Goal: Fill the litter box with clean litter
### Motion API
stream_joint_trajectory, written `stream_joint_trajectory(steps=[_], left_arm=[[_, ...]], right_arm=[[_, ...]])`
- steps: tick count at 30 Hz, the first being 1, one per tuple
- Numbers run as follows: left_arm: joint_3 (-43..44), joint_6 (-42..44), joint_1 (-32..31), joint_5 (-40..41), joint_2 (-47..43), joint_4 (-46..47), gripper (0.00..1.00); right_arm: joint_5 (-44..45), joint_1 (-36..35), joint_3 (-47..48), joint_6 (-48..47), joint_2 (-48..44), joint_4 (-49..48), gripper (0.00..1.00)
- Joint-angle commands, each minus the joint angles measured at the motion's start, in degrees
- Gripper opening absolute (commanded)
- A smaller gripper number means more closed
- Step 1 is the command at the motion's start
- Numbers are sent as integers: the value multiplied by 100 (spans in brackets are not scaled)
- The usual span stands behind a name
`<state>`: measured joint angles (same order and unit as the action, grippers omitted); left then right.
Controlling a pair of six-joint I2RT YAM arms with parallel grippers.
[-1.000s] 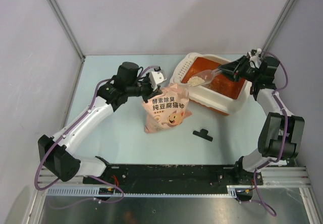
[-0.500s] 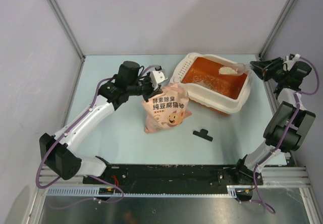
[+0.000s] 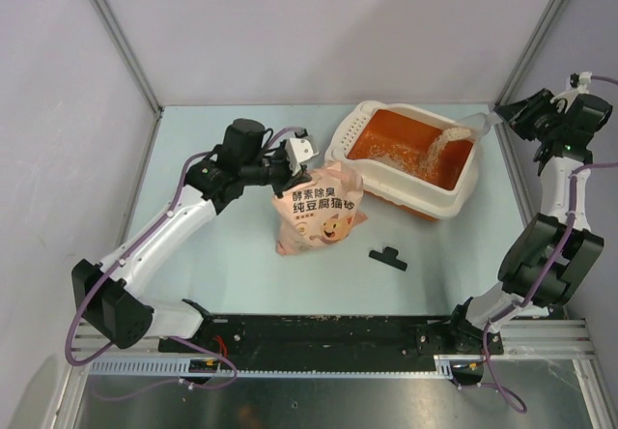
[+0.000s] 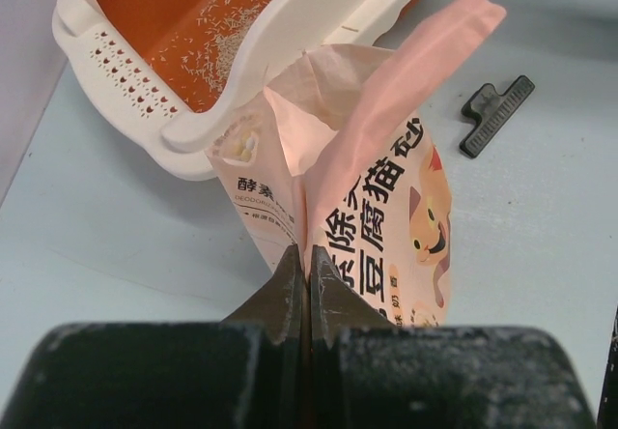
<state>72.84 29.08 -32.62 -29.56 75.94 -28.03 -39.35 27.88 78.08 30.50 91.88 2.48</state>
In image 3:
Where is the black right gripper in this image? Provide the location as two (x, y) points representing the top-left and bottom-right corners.
(494, 88), (565, 142)

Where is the clear plastic litter scoop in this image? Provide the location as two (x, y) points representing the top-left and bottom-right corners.
(438, 112), (502, 143)

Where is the pink cat litter bag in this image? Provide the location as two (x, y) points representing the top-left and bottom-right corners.
(272, 161), (367, 256)

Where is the white and orange litter box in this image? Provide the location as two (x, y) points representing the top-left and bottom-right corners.
(324, 100), (479, 220)

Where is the black bag clip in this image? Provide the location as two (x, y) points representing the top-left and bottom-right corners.
(368, 246), (407, 272)

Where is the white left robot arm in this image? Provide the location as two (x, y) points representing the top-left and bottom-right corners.
(66, 118), (318, 352)

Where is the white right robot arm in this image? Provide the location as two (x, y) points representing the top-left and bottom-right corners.
(445, 87), (613, 353)

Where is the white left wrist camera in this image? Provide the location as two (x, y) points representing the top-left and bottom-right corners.
(284, 129), (319, 175)

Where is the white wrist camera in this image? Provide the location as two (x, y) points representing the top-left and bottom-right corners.
(551, 71), (592, 113)
(284, 129), (319, 175)

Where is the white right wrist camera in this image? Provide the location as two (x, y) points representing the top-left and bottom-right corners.
(551, 71), (592, 113)

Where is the right aluminium corner post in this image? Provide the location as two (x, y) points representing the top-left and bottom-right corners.
(494, 0), (570, 105)

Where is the aluminium corner post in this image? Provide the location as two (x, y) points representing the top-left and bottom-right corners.
(71, 0), (165, 111)
(494, 0), (570, 105)

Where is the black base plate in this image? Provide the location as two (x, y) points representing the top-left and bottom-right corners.
(158, 314), (504, 377)

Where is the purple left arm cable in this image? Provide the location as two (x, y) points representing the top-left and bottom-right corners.
(65, 127), (240, 392)

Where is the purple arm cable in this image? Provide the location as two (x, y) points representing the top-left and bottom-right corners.
(65, 127), (240, 392)
(482, 74), (618, 414)

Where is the aluminium frame rail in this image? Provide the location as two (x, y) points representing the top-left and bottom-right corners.
(87, 320), (596, 380)

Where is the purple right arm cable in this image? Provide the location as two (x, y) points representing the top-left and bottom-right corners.
(482, 74), (618, 414)

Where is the left aluminium corner post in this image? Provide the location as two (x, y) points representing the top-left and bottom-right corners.
(71, 0), (165, 111)

